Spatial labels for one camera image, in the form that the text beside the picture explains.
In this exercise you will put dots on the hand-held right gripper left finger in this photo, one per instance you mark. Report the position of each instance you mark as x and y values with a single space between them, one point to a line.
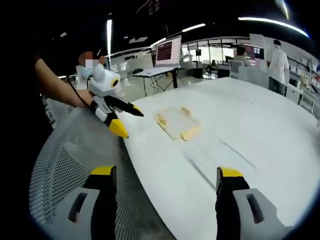
105 200

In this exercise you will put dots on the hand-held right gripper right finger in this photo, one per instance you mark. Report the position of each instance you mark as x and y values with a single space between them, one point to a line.
226 207

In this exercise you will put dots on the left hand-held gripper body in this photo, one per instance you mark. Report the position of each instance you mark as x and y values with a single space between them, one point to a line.
103 82

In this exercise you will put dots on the ceiling light strip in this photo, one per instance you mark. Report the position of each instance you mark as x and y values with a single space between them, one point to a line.
109 37
272 25
158 42
193 27

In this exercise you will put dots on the white folding table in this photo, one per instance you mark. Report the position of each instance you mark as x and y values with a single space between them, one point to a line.
155 72

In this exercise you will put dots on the white mesh chair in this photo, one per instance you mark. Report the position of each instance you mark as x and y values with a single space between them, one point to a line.
62 155

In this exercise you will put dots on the open laptop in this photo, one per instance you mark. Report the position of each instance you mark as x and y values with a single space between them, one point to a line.
168 51

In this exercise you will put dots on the white office chair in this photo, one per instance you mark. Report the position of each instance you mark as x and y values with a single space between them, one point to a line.
235 68

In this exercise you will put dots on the wall screen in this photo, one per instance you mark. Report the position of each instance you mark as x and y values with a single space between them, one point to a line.
254 52

